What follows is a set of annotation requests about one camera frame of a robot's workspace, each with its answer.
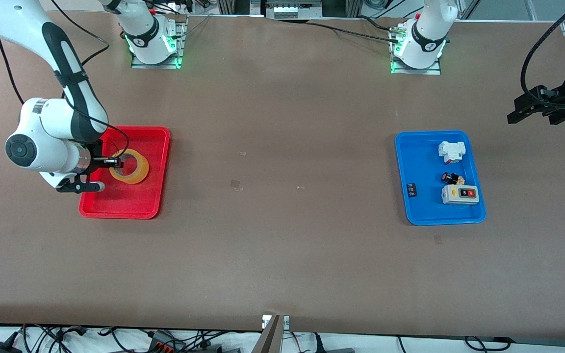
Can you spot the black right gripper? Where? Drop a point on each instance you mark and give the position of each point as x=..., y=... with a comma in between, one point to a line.
x=96, y=156

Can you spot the yellow tape roll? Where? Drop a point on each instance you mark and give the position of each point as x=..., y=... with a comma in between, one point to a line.
x=141, y=169

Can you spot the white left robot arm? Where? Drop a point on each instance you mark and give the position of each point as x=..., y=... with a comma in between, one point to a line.
x=422, y=46

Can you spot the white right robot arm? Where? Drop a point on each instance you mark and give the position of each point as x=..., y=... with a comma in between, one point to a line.
x=47, y=117

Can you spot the red plastic tray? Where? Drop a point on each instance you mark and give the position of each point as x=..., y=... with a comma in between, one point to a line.
x=130, y=201

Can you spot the white circuit breaker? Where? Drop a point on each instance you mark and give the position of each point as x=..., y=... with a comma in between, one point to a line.
x=451, y=149

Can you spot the orange black push button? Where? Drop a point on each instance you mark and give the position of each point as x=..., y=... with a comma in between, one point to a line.
x=451, y=178

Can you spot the blue plastic tray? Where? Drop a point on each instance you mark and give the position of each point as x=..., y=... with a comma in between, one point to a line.
x=424, y=206

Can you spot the small brown terminal block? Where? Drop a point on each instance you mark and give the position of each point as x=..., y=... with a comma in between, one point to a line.
x=412, y=190

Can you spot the orange connector box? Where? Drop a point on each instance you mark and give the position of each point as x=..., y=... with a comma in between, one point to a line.
x=165, y=345

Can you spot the black power adapter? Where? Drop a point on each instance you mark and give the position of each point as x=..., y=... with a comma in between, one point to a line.
x=0, y=348

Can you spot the grey power strip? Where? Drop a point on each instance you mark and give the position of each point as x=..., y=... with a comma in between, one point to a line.
x=287, y=10

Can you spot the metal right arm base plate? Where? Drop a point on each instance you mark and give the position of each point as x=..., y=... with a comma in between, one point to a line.
x=155, y=65

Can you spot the grey on-off switch box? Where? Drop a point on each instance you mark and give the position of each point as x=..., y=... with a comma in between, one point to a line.
x=459, y=195

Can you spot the aluminium frame profile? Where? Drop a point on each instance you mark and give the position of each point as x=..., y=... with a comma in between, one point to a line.
x=353, y=7
x=228, y=6
x=468, y=7

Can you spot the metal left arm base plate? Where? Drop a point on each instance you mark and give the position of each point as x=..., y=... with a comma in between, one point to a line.
x=415, y=71

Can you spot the grey metal camera bracket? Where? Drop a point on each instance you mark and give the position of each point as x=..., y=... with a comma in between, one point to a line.
x=270, y=338

